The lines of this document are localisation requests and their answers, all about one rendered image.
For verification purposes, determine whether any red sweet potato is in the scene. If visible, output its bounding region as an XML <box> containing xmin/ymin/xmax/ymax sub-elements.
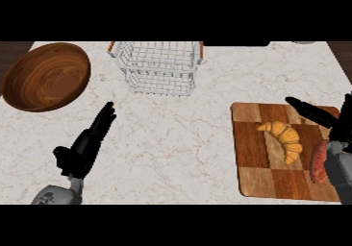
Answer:
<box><xmin>307</xmin><ymin>139</ymin><xmax>331</xmax><ymax>185</ymax></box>

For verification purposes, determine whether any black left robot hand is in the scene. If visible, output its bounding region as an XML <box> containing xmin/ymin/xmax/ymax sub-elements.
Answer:
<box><xmin>52</xmin><ymin>101</ymin><xmax>118</xmax><ymax>180</ymax></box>

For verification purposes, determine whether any golden croissant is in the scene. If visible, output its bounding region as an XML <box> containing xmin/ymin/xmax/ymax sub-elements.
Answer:
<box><xmin>255</xmin><ymin>120</ymin><xmax>303</xmax><ymax>166</ymax></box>

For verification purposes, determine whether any white tiered wire basket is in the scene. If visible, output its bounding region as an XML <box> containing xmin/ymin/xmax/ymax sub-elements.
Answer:
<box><xmin>106</xmin><ymin>41</ymin><xmax>206</xmax><ymax>97</ymax></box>

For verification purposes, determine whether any checkered wooden cutting board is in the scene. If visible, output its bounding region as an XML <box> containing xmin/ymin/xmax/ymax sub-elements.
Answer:
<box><xmin>229</xmin><ymin>102</ymin><xmax>341</xmax><ymax>203</ymax></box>

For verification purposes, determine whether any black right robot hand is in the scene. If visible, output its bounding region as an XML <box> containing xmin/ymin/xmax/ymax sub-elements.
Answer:
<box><xmin>283</xmin><ymin>87</ymin><xmax>352</xmax><ymax>154</ymax></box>

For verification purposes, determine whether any brown wooden bowl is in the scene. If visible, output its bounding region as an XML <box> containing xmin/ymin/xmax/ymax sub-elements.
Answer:
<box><xmin>0</xmin><ymin>41</ymin><xmax>91</xmax><ymax>113</ymax></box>

